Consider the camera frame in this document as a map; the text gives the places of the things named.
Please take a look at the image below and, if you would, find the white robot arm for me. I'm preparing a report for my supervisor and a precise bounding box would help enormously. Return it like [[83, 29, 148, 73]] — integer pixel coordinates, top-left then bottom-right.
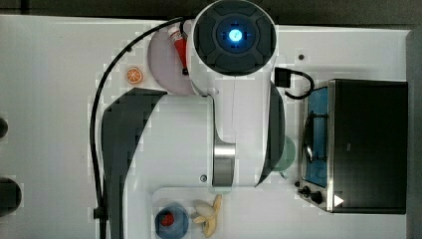
[[101, 0, 285, 239]]

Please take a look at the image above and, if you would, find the grey round plate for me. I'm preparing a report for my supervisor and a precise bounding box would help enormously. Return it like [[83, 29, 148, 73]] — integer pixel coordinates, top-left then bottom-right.
[[147, 23, 194, 96]]

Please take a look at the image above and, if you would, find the green mug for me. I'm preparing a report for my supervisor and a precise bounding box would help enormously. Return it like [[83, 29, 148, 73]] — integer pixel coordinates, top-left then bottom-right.
[[275, 136, 296, 179]]

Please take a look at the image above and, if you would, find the red ketchup bottle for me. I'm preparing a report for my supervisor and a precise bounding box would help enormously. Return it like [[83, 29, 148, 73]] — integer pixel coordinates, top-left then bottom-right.
[[167, 26, 188, 76]]

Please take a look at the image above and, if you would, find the orange slice toy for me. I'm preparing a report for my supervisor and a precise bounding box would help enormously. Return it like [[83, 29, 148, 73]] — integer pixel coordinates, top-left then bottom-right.
[[125, 67, 143, 85]]

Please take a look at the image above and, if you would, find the peeled banana toy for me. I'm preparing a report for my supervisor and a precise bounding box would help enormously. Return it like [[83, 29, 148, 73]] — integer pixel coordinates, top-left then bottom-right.
[[192, 194, 222, 238]]

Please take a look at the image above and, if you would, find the red strawberry in bowl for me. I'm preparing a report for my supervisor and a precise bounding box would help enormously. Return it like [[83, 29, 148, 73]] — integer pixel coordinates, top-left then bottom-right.
[[160, 212, 174, 227]]

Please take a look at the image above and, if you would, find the blue bowl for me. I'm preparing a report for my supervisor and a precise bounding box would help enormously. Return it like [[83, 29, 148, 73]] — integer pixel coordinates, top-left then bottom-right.
[[154, 202, 189, 239]]

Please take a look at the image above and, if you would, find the black toaster oven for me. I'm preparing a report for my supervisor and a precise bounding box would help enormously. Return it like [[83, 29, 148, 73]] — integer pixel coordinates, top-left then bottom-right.
[[296, 79, 408, 214]]

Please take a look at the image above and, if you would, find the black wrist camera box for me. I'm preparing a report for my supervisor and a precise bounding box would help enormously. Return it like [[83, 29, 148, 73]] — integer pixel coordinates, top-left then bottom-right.
[[274, 68, 293, 89]]

